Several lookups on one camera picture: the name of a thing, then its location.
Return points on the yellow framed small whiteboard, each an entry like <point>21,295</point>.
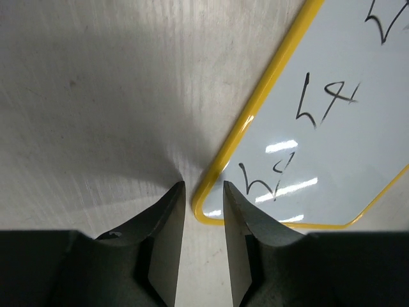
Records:
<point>325,133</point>

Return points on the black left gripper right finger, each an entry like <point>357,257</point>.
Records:
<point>269,263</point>

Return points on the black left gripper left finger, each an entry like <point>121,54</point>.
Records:
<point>140,264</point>

